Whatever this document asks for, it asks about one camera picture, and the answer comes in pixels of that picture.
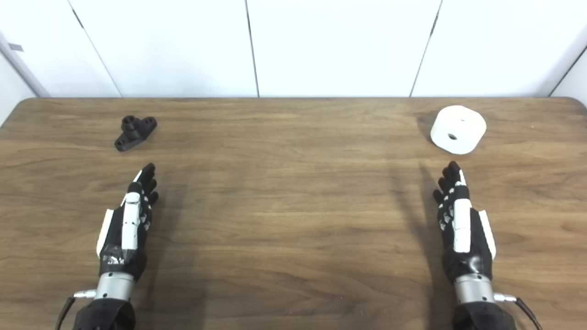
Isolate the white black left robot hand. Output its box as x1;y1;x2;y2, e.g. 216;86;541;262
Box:
95;163;160;281

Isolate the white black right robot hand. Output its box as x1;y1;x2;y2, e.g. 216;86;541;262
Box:
432;160;497;283

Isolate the black flanged holder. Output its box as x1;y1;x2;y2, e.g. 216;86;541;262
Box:
114;115;158;152

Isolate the round white piece with holes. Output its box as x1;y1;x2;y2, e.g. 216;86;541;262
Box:
430;105;487;155

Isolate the thick black left wrist cable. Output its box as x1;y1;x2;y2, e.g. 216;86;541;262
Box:
55;289;98;330

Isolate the grey wall corner post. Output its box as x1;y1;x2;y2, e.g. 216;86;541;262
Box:
0;33;50;98

